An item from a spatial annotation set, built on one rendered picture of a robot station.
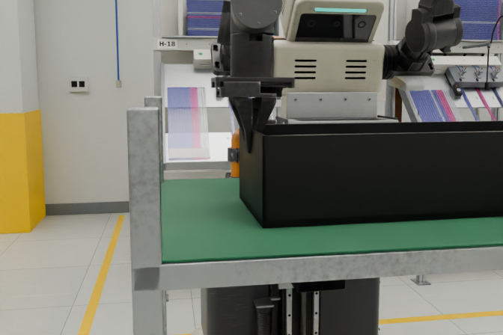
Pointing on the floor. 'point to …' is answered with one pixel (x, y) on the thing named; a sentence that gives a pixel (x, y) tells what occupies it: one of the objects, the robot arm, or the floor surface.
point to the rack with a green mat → (266, 236)
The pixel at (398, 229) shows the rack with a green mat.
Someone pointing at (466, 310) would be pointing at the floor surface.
